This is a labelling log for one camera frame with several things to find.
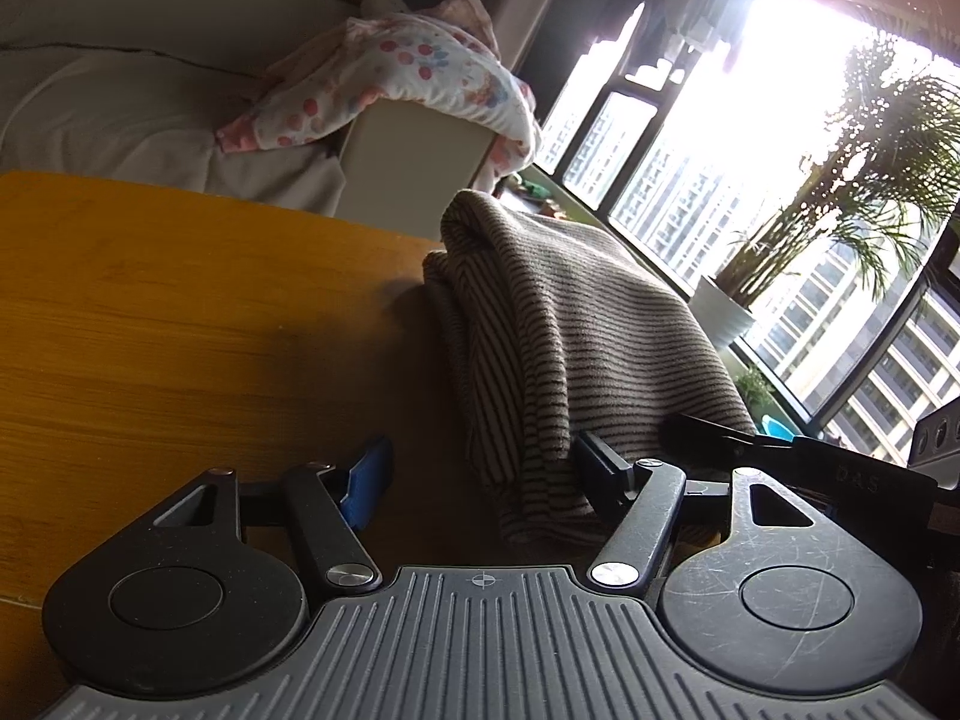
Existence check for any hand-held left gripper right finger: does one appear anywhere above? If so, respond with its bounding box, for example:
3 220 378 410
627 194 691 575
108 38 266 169
574 429 820 590

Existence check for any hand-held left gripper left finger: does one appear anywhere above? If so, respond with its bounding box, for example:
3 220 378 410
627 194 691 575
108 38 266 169
150 433 395 595

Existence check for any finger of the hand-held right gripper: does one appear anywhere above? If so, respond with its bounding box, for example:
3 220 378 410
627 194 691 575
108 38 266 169
660 411 797 467

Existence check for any striped beige garment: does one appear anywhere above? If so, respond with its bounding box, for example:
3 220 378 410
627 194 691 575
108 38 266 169
421 189 759 545

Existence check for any small potted plant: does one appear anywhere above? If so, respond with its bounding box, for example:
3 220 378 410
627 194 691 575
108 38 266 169
734 366 778 419

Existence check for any potted palm in white pot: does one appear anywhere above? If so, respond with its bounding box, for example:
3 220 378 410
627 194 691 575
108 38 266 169
685 6 960 351

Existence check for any cream chair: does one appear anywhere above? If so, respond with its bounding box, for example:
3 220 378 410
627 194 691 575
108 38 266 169
337 97 497 220

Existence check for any floral print blanket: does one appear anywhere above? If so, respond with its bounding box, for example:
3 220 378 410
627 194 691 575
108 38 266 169
216 0 543 194

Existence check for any white covered sofa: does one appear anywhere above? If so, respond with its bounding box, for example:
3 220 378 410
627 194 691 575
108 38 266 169
0 0 376 215

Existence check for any beige curtain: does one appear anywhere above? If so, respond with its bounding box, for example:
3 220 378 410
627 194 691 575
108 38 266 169
486 0 597 95

